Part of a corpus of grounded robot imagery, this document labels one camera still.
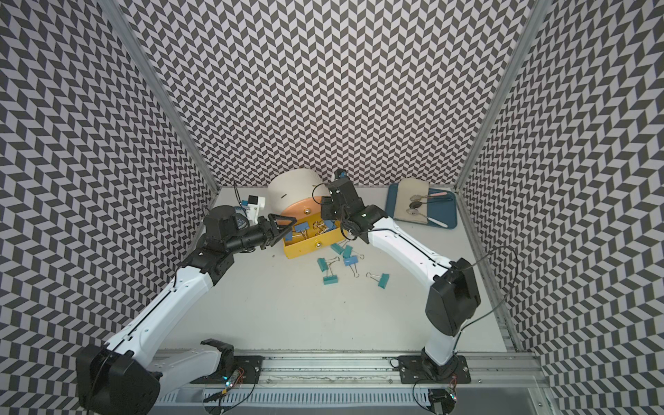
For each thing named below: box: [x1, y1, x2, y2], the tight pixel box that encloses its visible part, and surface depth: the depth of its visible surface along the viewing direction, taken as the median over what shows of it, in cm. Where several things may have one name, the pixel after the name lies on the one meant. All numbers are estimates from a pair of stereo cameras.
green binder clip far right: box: [365, 271, 390, 289], surface depth 94 cm
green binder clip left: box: [316, 257, 330, 273], surface depth 96 cm
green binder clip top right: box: [342, 244, 365, 260], surface depth 98 cm
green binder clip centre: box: [322, 261, 339, 286], surface depth 93 cm
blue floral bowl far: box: [233, 206, 250, 230], surface depth 62 cm
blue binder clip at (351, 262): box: [344, 255, 360, 278], surface depth 98 cm
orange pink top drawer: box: [281, 195, 323, 219], surface depth 84 cm
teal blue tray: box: [384, 183, 458, 230], surface depth 114 cm
